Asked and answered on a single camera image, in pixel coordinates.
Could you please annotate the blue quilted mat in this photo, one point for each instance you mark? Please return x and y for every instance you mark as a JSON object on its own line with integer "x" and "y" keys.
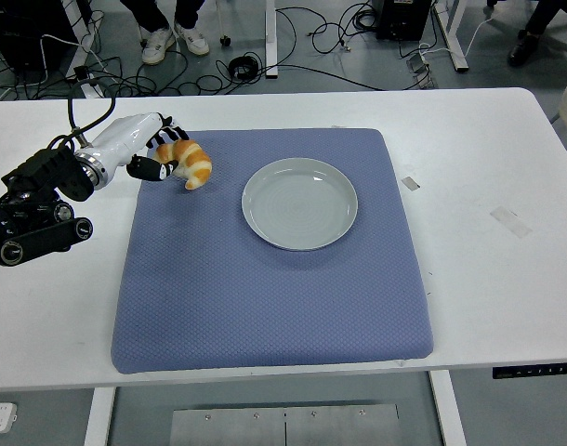
{"x": 265, "y": 302}

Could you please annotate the black computer box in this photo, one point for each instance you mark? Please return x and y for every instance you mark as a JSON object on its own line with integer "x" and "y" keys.
{"x": 404, "y": 23}

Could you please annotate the black table control panel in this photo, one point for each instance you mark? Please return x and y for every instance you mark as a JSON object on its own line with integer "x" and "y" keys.
{"x": 534, "y": 372}

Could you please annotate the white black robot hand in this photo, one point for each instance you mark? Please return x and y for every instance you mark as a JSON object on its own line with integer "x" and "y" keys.
{"x": 121, "y": 139}

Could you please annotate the grey foot pedal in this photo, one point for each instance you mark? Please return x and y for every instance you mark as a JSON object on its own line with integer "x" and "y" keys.
{"x": 418, "y": 65}

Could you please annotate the white desk leg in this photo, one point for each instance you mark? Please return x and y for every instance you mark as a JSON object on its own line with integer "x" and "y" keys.
{"x": 271, "y": 37}
{"x": 451, "y": 35}

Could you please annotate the person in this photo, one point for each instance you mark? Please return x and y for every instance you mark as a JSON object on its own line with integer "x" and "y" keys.
{"x": 155, "y": 43}
{"x": 523, "y": 48}

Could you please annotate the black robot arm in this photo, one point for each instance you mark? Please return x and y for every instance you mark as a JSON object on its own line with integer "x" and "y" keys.
{"x": 42, "y": 172}

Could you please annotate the golden croissant bread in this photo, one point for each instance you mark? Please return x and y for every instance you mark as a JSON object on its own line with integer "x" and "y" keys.
{"x": 195, "y": 162}

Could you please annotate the grey round plate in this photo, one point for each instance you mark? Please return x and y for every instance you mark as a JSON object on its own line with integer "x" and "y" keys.
{"x": 302, "y": 209}

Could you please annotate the white floor power strip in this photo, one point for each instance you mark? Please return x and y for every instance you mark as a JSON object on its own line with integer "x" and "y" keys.
{"x": 92, "y": 90}

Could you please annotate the grey metal plate with screws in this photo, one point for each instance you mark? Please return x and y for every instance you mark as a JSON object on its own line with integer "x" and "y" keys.
{"x": 241, "y": 427}

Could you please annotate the large clear tape piece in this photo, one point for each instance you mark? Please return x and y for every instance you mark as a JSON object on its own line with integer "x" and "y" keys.
{"x": 509, "y": 221}

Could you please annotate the large black box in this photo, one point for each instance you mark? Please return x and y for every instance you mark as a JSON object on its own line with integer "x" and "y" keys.
{"x": 23, "y": 28}

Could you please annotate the small grey tape piece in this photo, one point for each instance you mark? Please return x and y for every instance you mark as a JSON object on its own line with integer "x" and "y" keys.
{"x": 410, "y": 182}

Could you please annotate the black caster wheel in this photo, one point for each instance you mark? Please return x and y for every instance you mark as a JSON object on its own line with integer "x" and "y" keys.
{"x": 225, "y": 41}

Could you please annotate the white table leg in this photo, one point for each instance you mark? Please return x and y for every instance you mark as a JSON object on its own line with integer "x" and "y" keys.
{"x": 448, "y": 409}
{"x": 97, "y": 418}

